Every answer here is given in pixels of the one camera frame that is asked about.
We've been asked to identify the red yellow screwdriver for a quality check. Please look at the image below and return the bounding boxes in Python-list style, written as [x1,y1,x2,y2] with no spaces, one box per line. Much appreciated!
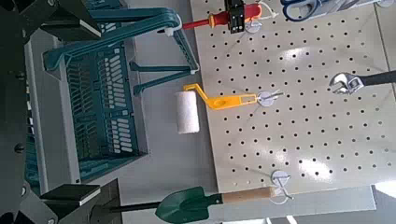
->
[157,3,278,35]

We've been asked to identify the black pegboard stand leg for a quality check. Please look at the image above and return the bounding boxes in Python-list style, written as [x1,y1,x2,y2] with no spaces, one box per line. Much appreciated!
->
[108,201,162,215]

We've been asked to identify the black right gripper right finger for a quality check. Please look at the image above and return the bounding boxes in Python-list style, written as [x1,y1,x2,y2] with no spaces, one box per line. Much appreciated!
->
[39,178,123,224]

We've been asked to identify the blue handled scissors in package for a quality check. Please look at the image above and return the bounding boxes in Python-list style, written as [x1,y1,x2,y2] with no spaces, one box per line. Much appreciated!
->
[311,0,396,15]

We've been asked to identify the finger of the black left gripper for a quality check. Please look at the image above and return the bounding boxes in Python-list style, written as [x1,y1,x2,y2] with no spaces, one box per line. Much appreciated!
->
[223,0,247,35]

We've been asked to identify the white perforated pegboard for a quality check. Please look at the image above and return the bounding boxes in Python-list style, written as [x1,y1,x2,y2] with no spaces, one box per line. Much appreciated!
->
[189,0,396,194]

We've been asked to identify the black handled adjustable wrench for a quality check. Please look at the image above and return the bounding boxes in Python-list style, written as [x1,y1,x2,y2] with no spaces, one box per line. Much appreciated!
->
[329,69,396,96]

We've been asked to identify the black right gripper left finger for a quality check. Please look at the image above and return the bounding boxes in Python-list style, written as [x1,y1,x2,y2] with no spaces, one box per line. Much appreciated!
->
[18,0,103,38]

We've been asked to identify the yellow handled paint roller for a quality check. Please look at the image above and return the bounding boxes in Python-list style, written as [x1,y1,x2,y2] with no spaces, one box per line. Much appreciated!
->
[175,83,259,134]

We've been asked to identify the teal plastic crate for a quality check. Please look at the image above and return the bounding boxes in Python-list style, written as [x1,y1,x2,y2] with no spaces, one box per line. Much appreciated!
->
[23,0,149,195]

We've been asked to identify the white pegboard hook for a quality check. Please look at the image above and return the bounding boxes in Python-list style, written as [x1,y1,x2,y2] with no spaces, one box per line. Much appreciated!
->
[269,169,295,206]
[256,89,285,108]
[244,18,264,35]

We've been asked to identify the teal crate handle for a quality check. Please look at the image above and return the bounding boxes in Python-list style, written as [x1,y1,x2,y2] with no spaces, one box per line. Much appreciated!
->
[42,17,200,96]
[87,7,200,73]

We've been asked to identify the green trowel wooden handle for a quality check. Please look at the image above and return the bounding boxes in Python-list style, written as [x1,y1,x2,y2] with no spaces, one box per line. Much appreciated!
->
[154,186,276,224]

